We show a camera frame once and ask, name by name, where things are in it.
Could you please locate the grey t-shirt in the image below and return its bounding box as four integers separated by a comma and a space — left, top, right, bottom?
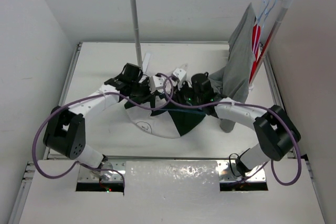
208, 2, 257, 133

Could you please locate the metal base plate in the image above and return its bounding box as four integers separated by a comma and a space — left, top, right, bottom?
77, 159, 266, 186

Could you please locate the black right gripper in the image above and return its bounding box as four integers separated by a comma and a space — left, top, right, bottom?
166, 79, 203, 106

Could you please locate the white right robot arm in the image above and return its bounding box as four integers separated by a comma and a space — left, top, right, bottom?
175, 73, 301, 176

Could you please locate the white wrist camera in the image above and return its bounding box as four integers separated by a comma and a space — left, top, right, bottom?
149, 76, 165, 93
171, 68, 187, 83

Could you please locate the light blue wire hanger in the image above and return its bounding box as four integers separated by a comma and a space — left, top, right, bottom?
154, 106, 206, 115

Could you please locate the white green raglan t-shirt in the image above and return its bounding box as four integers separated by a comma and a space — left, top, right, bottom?
123, 62, 207, 140

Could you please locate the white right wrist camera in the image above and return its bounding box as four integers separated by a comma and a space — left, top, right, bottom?
171, 68, 187, 83

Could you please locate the blue hanger middle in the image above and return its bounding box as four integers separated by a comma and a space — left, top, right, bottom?
253, 0, 272, 51

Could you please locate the blue hanger right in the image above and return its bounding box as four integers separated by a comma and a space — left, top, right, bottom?
258, 0, 277, 44

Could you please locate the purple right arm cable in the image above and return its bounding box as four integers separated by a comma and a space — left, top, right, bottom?
162, 76, 301, 186

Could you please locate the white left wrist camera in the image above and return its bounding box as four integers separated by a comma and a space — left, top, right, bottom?
149, 76, 165, 93

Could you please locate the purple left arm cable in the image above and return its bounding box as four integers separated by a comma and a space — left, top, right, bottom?
31, 73, 174, 190

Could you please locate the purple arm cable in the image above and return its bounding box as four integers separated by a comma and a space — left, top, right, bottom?
31, 73, 174, 190
162, 76, 301, 186

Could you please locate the red white shirt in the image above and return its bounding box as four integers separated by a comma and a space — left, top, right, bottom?
249, 24, 272, 85

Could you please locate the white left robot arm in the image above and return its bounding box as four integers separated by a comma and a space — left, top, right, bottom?
43, 63, 149, 168

